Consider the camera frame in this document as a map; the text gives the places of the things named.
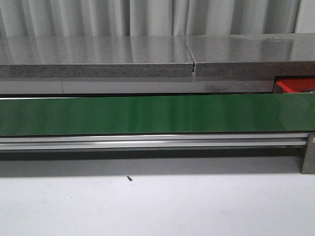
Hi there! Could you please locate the red plastic bin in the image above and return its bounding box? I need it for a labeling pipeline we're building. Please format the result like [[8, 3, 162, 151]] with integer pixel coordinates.
[[275, 78, 315, 93]]

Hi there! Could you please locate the green conveyor belt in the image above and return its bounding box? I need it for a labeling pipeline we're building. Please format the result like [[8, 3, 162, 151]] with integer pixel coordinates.
[[0, 93, 315, 136]]

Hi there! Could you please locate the grey stone counter slab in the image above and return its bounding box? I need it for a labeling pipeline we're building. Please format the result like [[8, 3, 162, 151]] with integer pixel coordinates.
[[0, 36, 193, 78]]

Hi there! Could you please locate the white pleated curtain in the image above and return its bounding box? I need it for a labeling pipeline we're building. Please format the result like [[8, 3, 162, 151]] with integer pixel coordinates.
[[0, 0, 315, 37]]

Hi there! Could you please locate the aluminium conveyor frame rail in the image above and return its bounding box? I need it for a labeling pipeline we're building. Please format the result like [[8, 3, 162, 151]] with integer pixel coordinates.
[[0, 133, 314, 150]]

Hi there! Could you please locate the steel conveyor support bracket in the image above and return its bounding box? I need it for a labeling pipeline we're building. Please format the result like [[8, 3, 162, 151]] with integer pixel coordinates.
[[301, 133, 315, 174]]

